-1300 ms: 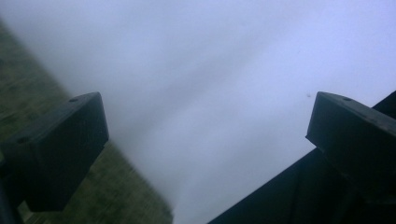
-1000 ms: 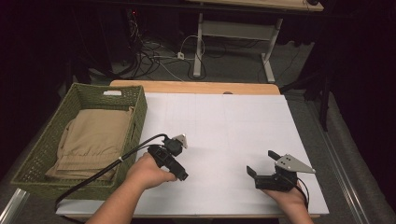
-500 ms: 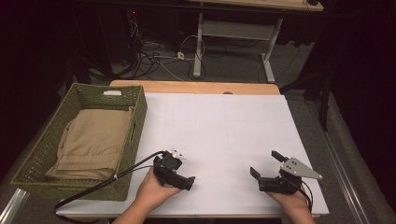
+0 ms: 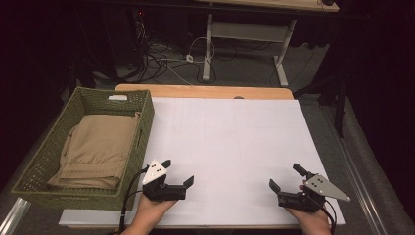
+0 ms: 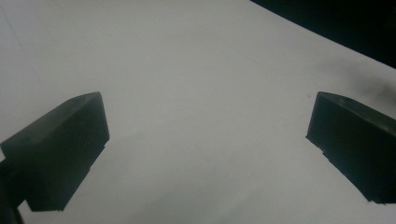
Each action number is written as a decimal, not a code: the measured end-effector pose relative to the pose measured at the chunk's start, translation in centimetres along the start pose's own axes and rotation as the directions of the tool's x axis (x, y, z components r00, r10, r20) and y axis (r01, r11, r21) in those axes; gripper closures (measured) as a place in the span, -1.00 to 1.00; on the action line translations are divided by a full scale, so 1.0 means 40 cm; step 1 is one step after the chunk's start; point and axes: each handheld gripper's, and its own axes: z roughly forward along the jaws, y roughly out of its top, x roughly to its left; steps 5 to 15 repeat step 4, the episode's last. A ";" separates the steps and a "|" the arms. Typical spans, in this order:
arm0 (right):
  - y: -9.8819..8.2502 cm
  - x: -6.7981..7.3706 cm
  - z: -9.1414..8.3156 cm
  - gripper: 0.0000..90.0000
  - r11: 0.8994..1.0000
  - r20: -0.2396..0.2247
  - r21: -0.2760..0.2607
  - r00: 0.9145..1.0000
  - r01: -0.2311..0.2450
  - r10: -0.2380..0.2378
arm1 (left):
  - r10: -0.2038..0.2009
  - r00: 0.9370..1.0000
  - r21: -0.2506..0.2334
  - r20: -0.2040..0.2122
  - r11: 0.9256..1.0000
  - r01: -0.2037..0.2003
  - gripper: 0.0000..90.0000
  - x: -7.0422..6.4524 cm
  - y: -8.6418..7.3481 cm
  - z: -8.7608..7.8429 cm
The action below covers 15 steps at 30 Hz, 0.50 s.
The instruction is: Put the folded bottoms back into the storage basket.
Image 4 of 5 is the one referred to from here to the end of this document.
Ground tangle of black cables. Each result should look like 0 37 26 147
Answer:
128 9 218 85

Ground black stand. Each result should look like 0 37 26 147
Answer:
293 72 348 139

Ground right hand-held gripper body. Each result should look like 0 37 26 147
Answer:
276 173 351 213

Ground white table cover sheet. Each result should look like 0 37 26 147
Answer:
58 96 346 227

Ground green woven basket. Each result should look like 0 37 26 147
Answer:
10 86 156 212

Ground person's left hand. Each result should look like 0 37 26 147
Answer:
129 194 178 231

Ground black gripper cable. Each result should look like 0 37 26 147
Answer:
117 165 151 235
321 198 338 235

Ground white-legged desk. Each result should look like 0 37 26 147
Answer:
195 0 341 88

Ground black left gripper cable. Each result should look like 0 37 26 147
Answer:
117 165 151 235

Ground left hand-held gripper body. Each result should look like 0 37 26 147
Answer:
141 159 187 203

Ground person's right hand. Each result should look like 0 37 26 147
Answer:
285 184 333 235

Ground khaki pants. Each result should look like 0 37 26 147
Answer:
47 112 142 191

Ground metal rail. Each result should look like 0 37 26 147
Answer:
0 197 32 235
321 104 390 235

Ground white cable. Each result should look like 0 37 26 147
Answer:
160 35 217 86

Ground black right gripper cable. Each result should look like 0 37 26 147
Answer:
321 198 338 235

